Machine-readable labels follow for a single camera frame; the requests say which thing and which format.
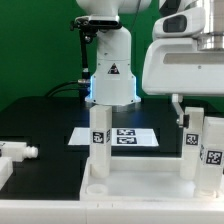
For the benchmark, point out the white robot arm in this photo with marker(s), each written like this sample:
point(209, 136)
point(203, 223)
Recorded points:
point(210, 39)

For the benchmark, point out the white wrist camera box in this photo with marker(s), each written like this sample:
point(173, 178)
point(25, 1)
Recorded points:
point(179, 24)

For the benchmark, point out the white fiducial marker sheet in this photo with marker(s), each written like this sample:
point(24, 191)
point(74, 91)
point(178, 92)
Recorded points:
point(120, 137)

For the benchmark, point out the black camera on stand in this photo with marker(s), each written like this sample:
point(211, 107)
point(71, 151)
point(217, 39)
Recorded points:
point(107, 76)

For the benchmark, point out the white desk tabletop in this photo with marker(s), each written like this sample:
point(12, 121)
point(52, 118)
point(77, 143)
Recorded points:
point(150, 179)

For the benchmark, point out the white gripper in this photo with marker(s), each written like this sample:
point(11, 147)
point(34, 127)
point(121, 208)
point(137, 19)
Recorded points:
point(175, 66)

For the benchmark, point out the white left border block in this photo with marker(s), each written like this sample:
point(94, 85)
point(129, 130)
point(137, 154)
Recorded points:
point(6, 169)

